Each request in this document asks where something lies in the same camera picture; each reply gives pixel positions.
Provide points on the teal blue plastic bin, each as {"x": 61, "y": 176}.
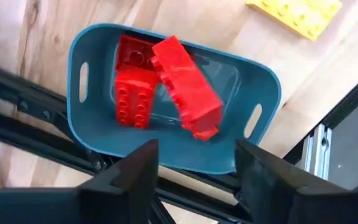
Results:
{"x": 98, "y": 130}

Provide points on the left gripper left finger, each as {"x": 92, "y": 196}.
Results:
{"x": 120, "y": 196}

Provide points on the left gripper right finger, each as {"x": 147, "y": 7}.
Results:
{"x": 266, "y": 186}

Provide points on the silver frame bracket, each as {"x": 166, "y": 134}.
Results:
{"x": 319, "y": 149}

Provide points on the yellow toy block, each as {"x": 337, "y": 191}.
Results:
{"x": 300, "y": 15}

